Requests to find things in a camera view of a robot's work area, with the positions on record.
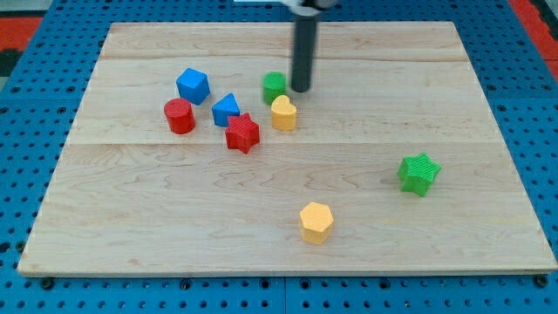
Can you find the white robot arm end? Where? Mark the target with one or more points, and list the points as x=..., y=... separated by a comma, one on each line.
x=308, y=8

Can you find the red star block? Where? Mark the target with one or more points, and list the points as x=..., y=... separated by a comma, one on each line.
x=242, y=133

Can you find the green star block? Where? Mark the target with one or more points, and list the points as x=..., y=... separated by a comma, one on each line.
x=417, y=173

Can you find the yellow heart block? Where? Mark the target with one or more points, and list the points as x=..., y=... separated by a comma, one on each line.
x=283, y=114

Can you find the yellow hexagon block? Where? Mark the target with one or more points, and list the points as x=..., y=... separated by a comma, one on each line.
x=316, y=223

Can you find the blue triangle block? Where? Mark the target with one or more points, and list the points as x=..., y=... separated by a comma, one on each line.
x=224, y=108

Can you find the green cylinder block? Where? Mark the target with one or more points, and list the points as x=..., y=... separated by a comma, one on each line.
x=273, y=86

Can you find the light wooden board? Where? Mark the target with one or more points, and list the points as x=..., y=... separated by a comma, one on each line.
x=130, y=198

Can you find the red cylinder block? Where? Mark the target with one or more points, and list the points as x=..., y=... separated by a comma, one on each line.
x=180, y=115

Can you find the blue cube block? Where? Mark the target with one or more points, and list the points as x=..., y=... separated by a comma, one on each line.
x=193, y=86

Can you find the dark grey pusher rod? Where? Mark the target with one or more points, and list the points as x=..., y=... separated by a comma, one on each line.
x=304, y=42

